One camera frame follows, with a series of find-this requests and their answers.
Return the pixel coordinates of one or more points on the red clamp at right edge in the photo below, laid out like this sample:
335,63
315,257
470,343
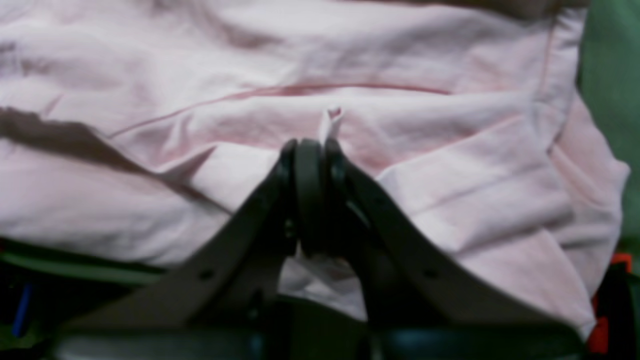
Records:
616,305

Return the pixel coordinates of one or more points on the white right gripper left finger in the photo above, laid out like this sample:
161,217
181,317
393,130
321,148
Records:
221,304

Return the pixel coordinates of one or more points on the grey-green table cloth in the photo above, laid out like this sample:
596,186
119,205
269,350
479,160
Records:
612,100

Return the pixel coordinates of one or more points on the pink t-shirt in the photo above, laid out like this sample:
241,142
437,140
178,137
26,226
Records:
350,75

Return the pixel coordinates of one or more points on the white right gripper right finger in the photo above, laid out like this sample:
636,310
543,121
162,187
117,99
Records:
420,304

